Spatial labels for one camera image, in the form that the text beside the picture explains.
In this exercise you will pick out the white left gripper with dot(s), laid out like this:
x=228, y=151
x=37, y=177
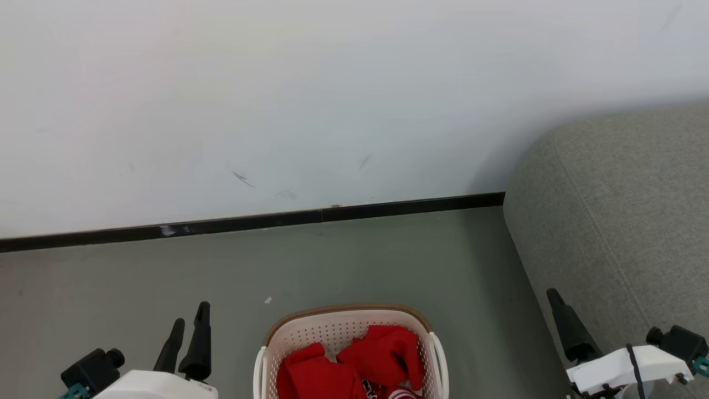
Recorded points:
x=160, y=387

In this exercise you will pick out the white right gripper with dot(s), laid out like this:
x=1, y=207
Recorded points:
x=609, y=368

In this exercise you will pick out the red jersey with white stripes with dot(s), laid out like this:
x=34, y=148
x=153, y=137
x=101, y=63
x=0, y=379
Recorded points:
x=388, y=349

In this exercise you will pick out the grey fabric sofa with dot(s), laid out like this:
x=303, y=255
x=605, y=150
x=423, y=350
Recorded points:
x=626, y=221

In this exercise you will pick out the white perforated laundry basket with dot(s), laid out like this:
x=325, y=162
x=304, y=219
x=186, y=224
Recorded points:
x=310, y=332

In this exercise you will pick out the black skirting board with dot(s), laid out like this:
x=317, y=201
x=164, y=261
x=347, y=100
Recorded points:
x=249, y=221

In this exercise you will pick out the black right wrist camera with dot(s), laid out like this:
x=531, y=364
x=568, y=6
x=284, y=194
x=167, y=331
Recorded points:
x=681, y=339

